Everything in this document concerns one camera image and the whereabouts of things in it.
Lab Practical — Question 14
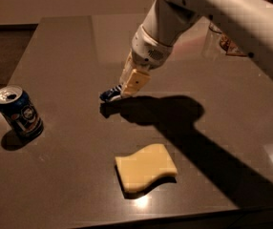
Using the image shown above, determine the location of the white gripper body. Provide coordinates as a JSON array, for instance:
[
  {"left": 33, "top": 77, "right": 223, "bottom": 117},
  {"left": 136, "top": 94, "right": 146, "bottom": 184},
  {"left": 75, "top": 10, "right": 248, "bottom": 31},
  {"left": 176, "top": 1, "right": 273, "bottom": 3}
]
[{"left": 131, "top": 25, "right": 173, "bottom": 69}]

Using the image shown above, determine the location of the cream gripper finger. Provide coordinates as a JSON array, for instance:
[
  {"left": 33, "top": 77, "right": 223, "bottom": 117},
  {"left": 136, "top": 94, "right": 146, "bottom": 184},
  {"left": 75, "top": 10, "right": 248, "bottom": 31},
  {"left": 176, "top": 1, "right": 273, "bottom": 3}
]
[
  {"left": 119, "top": 52, "right": 135, "bottom": 87},
  {"left": 121, "top": 69, "right": 150, "bottom": 97}
]

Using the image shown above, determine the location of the blue rxbar blueberry wrapper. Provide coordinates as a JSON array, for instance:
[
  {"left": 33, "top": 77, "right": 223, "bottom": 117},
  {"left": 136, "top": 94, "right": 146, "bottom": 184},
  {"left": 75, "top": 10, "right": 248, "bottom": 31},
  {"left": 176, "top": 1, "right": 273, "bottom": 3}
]
[{"left": 99, "top": 85, "right": 122, "bottom": 102}]

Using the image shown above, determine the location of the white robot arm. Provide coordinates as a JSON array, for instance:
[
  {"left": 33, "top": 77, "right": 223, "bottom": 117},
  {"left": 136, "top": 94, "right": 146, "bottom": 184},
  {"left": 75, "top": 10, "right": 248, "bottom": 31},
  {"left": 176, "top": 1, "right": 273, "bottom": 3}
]
[{"left": 119, "top": 0, "right": 273, "bottom": 97}]

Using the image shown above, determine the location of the yellow wavy sponge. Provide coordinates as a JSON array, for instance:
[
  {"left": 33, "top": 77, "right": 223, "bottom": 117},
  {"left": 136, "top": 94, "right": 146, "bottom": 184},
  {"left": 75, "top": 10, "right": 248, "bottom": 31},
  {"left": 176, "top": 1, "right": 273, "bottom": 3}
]
[{"left": 115, "top": 143, "right": 178, "bottom": 194}]

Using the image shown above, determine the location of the black lid snack jar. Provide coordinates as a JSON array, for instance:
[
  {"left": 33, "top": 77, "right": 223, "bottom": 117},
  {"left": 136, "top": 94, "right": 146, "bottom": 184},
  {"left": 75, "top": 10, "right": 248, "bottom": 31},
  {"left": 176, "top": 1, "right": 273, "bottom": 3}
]
[{"left": 220, "top": 33, "right": 245, "bottom": 56}]

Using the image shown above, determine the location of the blue opened soda can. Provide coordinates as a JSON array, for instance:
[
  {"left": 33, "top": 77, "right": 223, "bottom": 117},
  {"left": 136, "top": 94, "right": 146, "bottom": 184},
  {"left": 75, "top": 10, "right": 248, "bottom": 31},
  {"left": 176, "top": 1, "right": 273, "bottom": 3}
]
[{"left": 0, "top": 85, "right": 44, "bottom": 139}]

